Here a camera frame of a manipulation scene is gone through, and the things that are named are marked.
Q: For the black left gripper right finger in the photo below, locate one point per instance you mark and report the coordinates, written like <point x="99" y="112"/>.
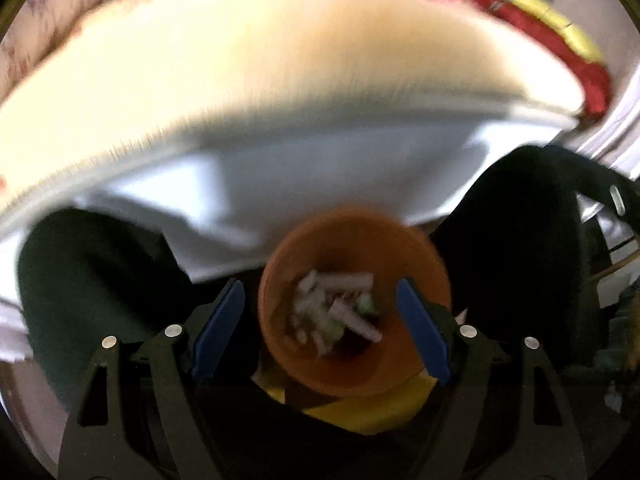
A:
<point x="495" y="412"/>

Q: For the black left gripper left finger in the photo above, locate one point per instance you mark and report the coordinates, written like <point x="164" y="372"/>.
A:
<point x="133" y="418"/>

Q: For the orange trash bin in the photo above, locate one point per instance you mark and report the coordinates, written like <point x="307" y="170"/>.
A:
<point x="327" y="302"/>

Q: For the yellow bag under bin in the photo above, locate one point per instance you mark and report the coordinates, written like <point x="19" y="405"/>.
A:
<point x="369" y="415"/>

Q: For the white bed sheet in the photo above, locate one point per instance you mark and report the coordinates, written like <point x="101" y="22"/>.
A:
<point x="225" y="189"/>

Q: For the red cloth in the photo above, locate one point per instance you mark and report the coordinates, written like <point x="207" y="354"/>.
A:
<point x="595" y="78"/>

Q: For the floral plush bed blanket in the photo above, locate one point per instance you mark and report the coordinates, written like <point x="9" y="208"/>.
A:
<point x="134" y="76"/>

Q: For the yellow cartoon pillow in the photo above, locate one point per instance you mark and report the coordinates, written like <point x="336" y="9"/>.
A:
<point x="575" y="38"/>

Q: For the floral pink pillow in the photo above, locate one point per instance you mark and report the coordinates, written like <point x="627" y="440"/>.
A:
<point x="39" y="26"/>

